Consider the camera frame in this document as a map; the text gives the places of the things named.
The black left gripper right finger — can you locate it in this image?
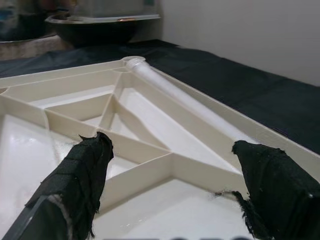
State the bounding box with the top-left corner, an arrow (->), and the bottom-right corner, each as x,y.
214,139 -> 320,240

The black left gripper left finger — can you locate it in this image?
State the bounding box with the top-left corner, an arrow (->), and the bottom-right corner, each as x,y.
0,131 -> 115,240

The cream plastic children table top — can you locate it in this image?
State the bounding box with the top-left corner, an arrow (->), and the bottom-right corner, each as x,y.
0,56 -> 320,240

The black tablecloth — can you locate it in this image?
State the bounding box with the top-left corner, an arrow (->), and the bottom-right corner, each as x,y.
0,38 -> 320,156

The white plastic table leg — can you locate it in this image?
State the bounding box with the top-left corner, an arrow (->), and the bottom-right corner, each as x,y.
124,56 -> 261,146

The beige patterned cloth cover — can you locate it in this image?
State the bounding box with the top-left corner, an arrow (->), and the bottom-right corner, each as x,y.
0,34 -> 73,62

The black wok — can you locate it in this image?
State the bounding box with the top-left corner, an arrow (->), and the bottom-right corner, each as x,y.
44,13 -> 161,48

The black plastic bag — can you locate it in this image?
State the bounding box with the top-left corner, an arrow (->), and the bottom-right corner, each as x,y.
0,9 -> 51,42

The clear plastic container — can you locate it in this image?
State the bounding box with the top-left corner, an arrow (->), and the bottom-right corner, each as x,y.
49,0 -> 161,25

